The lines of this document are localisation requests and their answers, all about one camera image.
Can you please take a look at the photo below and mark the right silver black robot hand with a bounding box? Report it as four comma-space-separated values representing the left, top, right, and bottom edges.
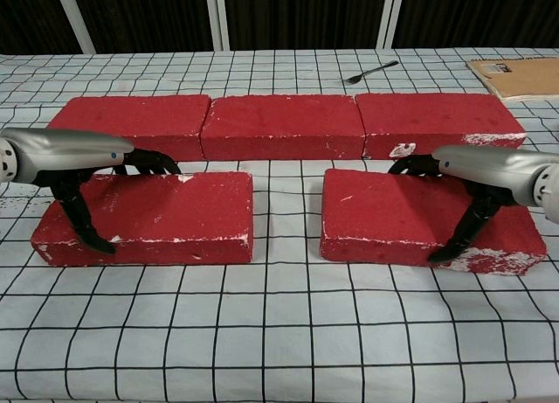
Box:
388, 143, 547, 264

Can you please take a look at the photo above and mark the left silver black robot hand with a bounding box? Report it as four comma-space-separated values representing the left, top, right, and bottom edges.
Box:
12, 127, 183, 255

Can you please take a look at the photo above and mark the red brick with white scuffed corner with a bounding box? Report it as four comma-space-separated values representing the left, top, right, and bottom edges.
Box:
319, 167, 549, 276

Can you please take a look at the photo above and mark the red brick with small dent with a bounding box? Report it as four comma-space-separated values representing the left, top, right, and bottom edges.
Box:
30, 170, 254, 267

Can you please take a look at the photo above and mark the red brick with white curl mark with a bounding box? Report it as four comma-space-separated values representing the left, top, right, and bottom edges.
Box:
355, 92, 528, 161

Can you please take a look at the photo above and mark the plain red brick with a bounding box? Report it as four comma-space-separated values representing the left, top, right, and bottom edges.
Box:
46, 94, 213, 162

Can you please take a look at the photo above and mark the brown kraft spiral notebook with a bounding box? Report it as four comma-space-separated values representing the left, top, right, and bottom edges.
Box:
466, 56, 559, 101

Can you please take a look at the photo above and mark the red brick with cracked edge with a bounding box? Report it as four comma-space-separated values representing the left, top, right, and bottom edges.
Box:
199, 94, 367, 162

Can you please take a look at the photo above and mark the white black checkered tablecloth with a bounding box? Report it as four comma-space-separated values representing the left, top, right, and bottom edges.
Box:
0, 47, 559, 403

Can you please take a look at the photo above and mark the white metal frame post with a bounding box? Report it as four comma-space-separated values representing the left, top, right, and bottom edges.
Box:
54, 0, 96, 53
378, 0, 405, 50
204, 0, 231, 52

